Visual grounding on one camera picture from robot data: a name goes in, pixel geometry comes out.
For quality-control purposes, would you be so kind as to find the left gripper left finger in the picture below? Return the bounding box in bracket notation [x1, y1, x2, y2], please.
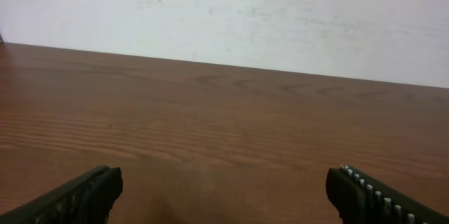
[1, 165, 123, 224]

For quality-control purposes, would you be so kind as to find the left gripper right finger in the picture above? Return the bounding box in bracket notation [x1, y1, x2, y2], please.
[326, 165, 448, 224]

